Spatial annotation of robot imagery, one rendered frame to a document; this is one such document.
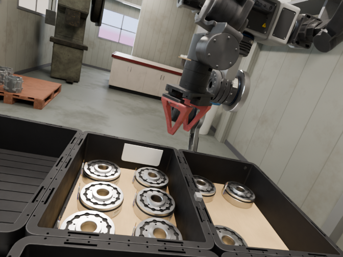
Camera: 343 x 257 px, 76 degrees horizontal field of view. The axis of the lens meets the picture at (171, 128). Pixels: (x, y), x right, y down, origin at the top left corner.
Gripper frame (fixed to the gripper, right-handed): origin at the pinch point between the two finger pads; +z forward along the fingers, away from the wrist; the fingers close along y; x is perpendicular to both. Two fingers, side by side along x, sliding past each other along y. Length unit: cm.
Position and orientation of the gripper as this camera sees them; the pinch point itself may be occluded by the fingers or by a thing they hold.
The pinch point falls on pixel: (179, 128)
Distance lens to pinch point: 49.3
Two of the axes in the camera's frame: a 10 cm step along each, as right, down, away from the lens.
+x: -7.7, -4.0, 5.0
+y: 5.8, -1.1, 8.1
